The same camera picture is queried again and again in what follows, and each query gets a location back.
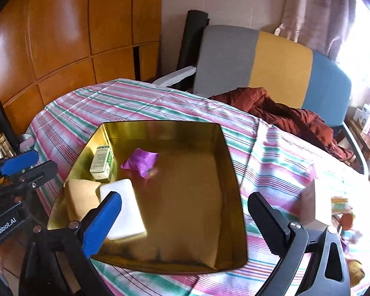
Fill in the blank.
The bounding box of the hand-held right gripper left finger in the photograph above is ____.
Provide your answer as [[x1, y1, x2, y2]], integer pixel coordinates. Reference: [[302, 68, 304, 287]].
[[18, 191, 123, 296]]

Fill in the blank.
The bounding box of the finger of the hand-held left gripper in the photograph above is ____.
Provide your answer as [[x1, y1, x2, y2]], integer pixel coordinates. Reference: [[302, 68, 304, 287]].
[[4, 160, 58, 192], [0, 149, 39, 180]]

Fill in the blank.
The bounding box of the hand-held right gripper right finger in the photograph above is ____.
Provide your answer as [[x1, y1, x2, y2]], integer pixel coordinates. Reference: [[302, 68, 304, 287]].
[[247, 192, 352, 296]]

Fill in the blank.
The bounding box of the rice cracker packet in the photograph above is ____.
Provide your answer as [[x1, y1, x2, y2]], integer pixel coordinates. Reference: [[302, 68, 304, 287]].
[[331, 197, 353, 215]]

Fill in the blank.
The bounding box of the gold metal tin box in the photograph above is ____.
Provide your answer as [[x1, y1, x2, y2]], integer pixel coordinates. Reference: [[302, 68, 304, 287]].
[[46, 120, 249, 276]]

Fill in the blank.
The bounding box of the white rectangular block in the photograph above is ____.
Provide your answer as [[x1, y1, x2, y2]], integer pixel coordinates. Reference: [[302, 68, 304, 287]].
[[99, 178, 148, 241]]

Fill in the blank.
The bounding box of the black pole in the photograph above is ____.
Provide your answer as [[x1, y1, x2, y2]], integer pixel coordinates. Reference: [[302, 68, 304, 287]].
[[0, 99, 19, 156]]

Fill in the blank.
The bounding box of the white cardboard box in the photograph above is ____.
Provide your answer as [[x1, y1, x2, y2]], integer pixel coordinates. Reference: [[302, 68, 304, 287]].
[[299, 179, 333, 227]]

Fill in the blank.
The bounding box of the small green white box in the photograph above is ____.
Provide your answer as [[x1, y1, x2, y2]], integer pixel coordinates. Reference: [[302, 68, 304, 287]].
[[89, 144, 116, 182]]

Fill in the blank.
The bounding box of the purple foil packet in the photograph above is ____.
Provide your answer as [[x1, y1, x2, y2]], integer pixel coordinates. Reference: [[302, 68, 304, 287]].
[[120, 148, 158, 179]]

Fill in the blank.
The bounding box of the orange fruit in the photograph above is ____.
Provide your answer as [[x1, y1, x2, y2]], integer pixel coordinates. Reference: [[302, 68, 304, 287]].
[[339, 213, 355, 230]]

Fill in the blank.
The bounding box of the yellow fabric item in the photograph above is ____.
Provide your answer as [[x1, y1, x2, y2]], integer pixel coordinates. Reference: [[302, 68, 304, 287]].
[[347, 259, 366, 287]]

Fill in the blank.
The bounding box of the red-brown quilt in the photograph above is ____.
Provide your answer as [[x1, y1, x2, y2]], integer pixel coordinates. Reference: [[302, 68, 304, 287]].
[[209, 87, 356, 162]]

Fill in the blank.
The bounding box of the wooden side table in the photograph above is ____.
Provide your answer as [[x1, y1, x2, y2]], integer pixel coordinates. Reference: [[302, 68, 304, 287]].
[[347, 108, 370, 168]]

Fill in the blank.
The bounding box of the striped pink green blanket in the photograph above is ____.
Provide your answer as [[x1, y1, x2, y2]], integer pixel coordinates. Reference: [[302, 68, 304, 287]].
[[27, 78, 370, 296]]

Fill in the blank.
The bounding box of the white carton box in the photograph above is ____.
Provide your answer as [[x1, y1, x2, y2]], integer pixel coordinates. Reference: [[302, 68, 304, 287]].
[[353, 104, 370, 127]]

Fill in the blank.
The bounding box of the wooden wardrobe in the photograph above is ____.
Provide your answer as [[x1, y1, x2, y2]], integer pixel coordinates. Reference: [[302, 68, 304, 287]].
[[0, 0, 164, 142]]

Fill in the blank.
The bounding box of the grey yellow blue chair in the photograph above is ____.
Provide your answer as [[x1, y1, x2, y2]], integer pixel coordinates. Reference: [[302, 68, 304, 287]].
[[193, 25, 368, 174]]

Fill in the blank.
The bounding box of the beige curtain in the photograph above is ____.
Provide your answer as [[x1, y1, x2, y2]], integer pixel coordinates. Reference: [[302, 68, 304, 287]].
[[274, 0, 356, 62]]

